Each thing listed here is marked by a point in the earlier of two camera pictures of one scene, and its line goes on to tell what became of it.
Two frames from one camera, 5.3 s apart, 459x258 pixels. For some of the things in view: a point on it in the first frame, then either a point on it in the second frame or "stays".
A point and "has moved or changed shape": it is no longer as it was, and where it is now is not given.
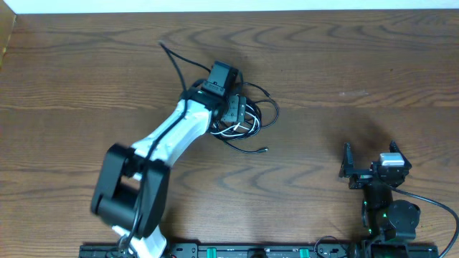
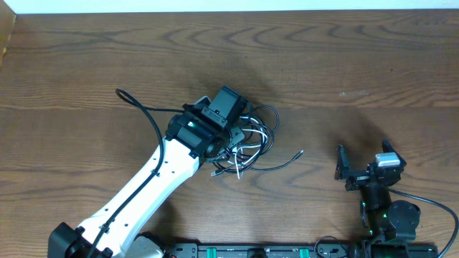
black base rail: [270, 251] stays
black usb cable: [241, 130] has moved or changed shape
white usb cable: [236, 130] has moved or changed shape
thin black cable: [261, 150] has moved or changed shape
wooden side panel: [7, 19] stays
